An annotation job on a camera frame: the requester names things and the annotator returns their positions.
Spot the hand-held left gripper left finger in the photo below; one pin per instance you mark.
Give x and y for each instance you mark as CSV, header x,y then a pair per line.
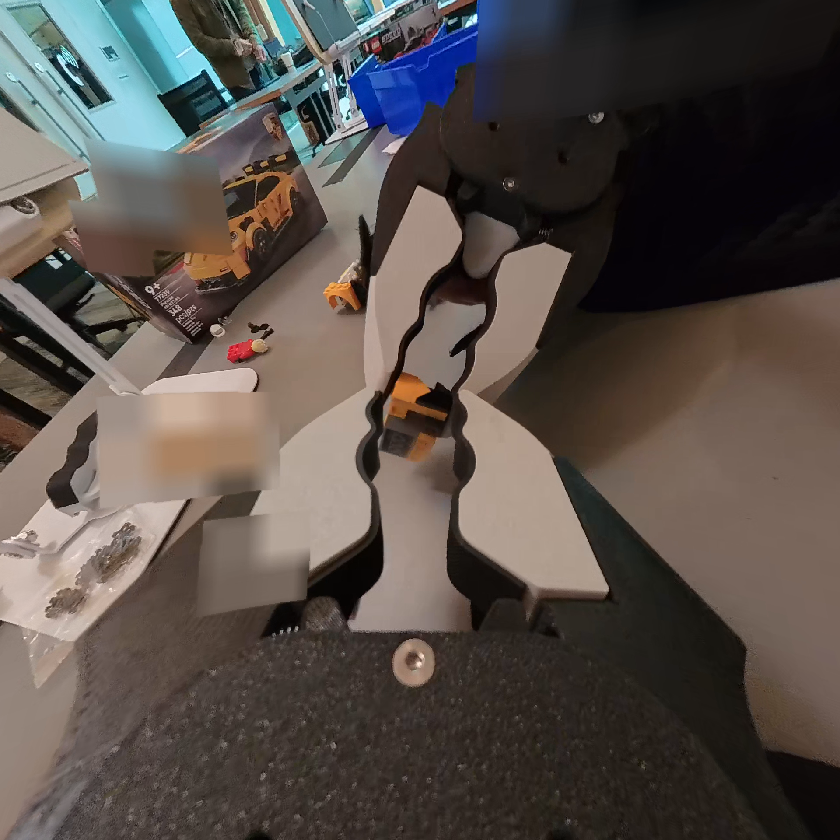
x,y
328,472

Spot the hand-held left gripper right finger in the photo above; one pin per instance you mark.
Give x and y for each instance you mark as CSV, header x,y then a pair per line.
x,y
525,512

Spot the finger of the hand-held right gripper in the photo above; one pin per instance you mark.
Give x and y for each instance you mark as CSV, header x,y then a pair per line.
x,y
400,275
525,308

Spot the orange black lego car assembly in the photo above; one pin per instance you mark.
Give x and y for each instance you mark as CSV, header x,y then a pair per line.
x,y
407,394

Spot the person's right forearm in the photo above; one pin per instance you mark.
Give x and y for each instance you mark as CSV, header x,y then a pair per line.
x,y
722,229

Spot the yellow car lego box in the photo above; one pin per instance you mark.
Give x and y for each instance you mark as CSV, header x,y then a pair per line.
x,y
275,197

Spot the red lego minifigure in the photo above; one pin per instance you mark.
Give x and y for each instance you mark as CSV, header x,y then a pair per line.
x,y
239,351

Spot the small black lego piece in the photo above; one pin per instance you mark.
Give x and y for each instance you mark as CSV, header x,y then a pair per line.
x,y
259,328

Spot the white lego helmet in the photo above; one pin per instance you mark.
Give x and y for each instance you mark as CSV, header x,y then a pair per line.
x,y
218,330

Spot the lego instruction booklet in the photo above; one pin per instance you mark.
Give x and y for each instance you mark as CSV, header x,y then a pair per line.
x,y
39,157

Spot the person's right hand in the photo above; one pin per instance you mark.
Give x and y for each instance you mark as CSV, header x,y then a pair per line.
x,y
466,291

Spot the black and orange car chassis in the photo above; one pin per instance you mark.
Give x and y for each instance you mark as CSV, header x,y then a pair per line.
x,y
341,295

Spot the blue plastic bin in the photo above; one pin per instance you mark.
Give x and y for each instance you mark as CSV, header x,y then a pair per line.
x,y
420,92
367,92

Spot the clear bag of dark pieces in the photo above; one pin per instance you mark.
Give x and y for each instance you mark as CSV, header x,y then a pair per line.
x,y
111,558

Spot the white paper cup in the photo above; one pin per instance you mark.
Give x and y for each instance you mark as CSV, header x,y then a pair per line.
x,y
287,64

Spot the black white stand clamp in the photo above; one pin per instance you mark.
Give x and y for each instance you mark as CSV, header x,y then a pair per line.
x,y
65,472

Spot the black office chair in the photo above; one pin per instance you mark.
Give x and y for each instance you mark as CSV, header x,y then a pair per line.
x,y
193,102

